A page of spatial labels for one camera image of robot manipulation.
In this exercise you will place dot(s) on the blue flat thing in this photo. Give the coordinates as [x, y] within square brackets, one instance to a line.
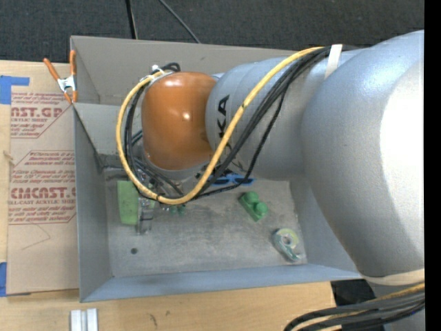
[237, 180]

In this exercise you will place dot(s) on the light green flat block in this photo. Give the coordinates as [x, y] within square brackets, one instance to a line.
[127, 202]

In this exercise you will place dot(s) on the grey and yellow tape dispenser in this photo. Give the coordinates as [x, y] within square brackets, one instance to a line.
[286, 241]

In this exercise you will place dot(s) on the green toy brick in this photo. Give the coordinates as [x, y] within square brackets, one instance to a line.
[254, 206]

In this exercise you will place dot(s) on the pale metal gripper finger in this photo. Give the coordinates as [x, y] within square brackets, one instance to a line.
[147, 207]
[145, 224]

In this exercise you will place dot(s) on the grey metal bin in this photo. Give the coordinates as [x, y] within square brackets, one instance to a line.
[213, 240]

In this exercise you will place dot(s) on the brown cardboard board red print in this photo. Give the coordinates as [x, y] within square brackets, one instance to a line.
[41, 247]

